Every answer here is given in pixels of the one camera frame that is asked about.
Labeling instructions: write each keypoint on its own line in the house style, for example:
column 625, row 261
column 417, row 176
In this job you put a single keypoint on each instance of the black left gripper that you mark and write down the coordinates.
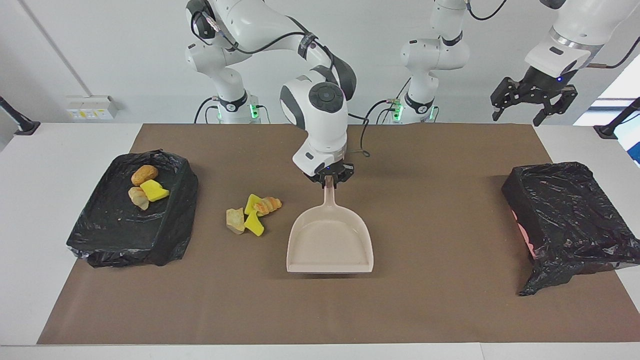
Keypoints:
column 541, row 84

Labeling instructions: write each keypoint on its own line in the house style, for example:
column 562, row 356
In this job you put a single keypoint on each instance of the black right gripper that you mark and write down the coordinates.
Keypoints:
column 336, row 171

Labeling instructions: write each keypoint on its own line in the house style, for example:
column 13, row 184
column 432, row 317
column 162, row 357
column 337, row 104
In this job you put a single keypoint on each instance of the beige plastic dustpan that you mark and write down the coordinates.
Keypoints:
column 330, row 245

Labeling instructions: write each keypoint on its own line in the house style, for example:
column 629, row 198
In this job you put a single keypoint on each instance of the striped toy croissant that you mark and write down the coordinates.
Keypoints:
column 268, row 205

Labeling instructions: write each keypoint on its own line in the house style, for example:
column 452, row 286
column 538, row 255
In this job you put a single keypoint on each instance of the yellow green sponge piece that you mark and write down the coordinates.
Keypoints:
column 155, row 191
column 250, row 202
column 256, row 228

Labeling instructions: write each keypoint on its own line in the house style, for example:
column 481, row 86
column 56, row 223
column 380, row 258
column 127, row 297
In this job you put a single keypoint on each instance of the beige stone-like chunk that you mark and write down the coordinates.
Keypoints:
column 235, row 220

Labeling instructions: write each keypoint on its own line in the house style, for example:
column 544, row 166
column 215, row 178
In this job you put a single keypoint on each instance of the brown toy bread roll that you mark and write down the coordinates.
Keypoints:
column 144, row 175

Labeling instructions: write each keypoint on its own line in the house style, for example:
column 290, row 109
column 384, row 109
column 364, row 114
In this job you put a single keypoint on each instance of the toy croissant half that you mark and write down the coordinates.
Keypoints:
column 137, row 197

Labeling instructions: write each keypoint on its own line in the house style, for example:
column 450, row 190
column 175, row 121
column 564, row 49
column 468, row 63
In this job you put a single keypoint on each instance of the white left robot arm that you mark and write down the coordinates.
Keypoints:
column 430, row 55

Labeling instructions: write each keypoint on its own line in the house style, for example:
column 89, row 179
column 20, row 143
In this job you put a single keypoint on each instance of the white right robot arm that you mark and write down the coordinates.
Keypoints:
column 325, row 120

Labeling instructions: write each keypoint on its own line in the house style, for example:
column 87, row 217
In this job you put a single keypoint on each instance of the black bag pink bin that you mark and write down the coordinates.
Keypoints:
column 570, row 215

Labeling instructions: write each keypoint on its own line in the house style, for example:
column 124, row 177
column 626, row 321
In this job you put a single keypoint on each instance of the black bag lined bin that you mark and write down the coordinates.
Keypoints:
column 125, row 230

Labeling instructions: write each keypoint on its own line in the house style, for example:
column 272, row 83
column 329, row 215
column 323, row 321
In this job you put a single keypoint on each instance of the black clamp stand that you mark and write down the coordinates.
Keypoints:
column 22, row 127
column 607, row 131

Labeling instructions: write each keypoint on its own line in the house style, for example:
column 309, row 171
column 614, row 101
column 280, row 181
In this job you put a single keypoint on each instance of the bright window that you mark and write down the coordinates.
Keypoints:
column 620, row 85

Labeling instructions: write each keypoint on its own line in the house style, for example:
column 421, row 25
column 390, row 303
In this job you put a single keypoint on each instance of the brown table mat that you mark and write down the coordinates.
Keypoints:
column 320, row 315

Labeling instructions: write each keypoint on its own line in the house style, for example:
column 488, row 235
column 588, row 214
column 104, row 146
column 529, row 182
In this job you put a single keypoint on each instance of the white wall socket box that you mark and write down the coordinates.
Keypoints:
column 90, row 107

